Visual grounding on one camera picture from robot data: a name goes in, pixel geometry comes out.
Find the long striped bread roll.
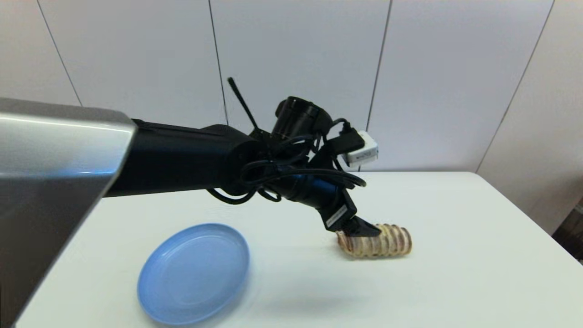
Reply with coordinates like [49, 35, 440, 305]
[336, 223, 413, 259]

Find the blue round plate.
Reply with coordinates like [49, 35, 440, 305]
[138, 223, 251, 326]

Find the dark background object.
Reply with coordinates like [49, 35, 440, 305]
[551, 196, 583, 266]

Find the black looping arm cable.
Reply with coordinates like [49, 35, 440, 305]
[207, 118, 368, 205]

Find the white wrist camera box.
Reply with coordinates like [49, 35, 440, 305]
[339, 131, 379, 167]

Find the thin black cable tie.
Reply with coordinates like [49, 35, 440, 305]
[227, 77, 261, 135]

